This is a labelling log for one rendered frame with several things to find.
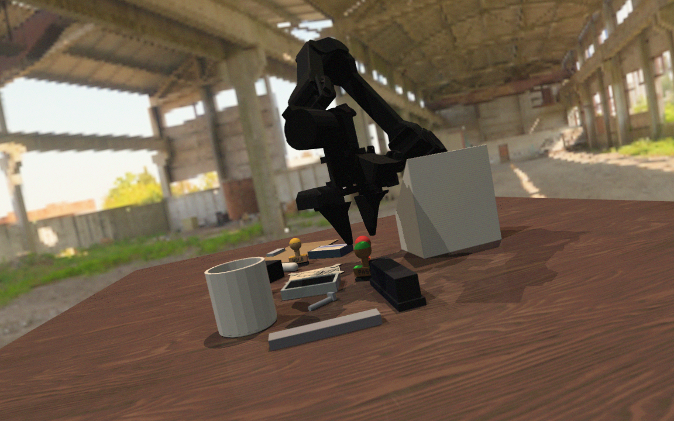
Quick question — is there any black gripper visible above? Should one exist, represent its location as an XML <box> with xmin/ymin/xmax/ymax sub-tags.
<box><xmin>295</xmin><ymin>142</ymin><xmax>400</xmax><ymax>245</ymax></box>

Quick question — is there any wooden hand stamp with yellow knob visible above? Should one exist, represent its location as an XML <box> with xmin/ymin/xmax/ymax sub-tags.
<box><xmin>288</xmin><ymin>238</ymin><xmax>309</xmax><ymax>267</ymax></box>

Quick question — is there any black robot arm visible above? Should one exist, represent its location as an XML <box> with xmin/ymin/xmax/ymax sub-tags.
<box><xmin>282</xmin><ymin>37</ymin><xmax>448</xmax><ymax>184</ymax></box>

